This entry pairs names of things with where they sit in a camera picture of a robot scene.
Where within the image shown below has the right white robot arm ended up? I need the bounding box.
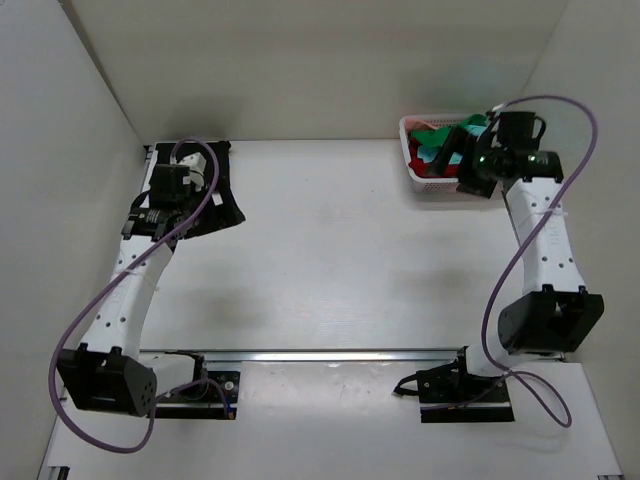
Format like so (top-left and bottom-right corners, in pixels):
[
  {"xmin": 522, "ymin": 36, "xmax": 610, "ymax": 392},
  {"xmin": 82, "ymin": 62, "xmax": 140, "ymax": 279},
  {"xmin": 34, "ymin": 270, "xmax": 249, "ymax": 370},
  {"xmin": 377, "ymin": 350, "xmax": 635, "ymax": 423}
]
[{"xmin": 394, "ymin": 112, "xmax": 604, "ymax": 408}]

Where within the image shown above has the folded black t shirt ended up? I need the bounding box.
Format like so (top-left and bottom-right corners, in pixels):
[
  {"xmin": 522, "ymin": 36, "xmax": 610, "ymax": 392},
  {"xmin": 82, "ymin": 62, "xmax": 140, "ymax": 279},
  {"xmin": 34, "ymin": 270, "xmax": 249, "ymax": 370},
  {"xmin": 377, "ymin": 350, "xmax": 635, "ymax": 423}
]
[{"xmin": 150, "ymin": 141, "xmax": 246, "ymax": 239}]

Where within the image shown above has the white plastic basket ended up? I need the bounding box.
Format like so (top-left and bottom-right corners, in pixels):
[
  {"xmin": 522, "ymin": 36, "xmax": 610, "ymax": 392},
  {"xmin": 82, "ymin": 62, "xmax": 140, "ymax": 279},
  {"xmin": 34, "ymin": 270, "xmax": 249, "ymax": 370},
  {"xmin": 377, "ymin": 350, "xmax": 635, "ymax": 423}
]
[{"xmin": 399, "ymin": 113, "xmax": 473, "ymax": 194}]

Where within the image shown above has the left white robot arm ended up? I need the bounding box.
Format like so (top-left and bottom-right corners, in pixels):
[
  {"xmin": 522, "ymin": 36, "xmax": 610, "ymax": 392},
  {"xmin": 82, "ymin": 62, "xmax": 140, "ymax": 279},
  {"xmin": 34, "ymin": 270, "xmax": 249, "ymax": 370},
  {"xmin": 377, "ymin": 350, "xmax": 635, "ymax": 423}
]
[{"xmin": 53, "ymin": 154, "xmax": 220, "ymax": 417}]

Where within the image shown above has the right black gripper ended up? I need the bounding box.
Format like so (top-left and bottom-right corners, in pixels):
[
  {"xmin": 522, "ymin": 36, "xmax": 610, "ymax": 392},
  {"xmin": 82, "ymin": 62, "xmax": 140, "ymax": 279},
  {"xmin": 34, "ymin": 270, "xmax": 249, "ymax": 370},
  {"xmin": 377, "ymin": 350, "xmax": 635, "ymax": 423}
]
[{"xmin": 424, "ymin": 127, "xmax": 505, "ymax": 199}]

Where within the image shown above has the aluminium rail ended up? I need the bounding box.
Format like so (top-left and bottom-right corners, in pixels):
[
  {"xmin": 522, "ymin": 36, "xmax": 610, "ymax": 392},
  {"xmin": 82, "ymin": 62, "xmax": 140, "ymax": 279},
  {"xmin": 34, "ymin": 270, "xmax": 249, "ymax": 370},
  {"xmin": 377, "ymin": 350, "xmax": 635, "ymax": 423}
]
[{"xmin": 137, "ymin": 348, "xmax": 471, "ymax": 365}]

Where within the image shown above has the red t shirt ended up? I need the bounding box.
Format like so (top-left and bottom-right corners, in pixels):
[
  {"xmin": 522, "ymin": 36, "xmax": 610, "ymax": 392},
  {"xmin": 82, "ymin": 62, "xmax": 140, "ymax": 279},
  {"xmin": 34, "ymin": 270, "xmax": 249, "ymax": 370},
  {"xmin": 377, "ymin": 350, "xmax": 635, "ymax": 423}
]
[{"xmin": 409, "ymin": 142, "xmax": 462, "ymax": 178}]

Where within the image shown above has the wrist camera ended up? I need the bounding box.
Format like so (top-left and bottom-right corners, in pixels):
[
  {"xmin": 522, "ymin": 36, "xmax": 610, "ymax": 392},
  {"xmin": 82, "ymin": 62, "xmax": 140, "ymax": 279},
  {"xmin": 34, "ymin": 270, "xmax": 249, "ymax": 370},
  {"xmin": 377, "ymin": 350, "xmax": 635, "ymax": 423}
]
[
  {"xmin": 170, "ymin": 153, "xmax": 207, "ymax": 187},
  {"xmin": 497, "ymin": 111, "xmax": 547, "ymax": 151}
]

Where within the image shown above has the teal t shirt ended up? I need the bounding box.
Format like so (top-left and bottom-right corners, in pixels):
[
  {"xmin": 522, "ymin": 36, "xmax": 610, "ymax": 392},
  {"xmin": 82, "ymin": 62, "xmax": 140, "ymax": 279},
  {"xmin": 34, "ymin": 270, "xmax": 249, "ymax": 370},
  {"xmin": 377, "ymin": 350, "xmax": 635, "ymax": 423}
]
[{"xmin": 411, "ymin": 125, "xmax": 486, "ymax": 166}]

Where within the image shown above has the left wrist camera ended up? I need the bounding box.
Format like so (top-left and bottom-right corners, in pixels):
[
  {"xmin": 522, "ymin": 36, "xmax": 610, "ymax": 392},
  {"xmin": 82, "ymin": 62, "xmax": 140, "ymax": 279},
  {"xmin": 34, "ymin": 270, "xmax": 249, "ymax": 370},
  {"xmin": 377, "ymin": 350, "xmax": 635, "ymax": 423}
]
[{"xmin": 170, "ymin": 153, "xmax": 207, "ymax": 187}]

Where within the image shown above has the green t shirt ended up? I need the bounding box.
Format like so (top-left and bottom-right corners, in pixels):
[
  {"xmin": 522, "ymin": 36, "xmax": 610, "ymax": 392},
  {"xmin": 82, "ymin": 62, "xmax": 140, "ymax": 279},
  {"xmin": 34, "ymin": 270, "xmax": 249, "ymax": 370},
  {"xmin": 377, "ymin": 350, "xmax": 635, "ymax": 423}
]
[{"xmin": 404, "ymin": 114, "xmax": 488, "ymax": 148}]

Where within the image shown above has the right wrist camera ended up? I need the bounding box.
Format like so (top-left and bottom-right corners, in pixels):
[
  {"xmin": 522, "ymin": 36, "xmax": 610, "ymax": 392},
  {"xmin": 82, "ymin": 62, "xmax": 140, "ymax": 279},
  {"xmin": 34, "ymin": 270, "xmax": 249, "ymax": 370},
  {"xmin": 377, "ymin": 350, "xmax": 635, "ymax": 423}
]
[{"xmin": 497, "ymin": 111, "xmax": 547, "ymax": 151}]

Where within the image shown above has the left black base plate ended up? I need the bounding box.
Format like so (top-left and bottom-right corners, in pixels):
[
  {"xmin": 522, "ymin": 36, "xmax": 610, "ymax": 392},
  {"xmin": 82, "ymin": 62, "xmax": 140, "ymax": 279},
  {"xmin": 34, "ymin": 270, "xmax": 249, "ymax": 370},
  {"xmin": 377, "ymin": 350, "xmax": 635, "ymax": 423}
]
[{"xmin": 155, "ymin": 369, "xmax": 241, "ymax": 420}]

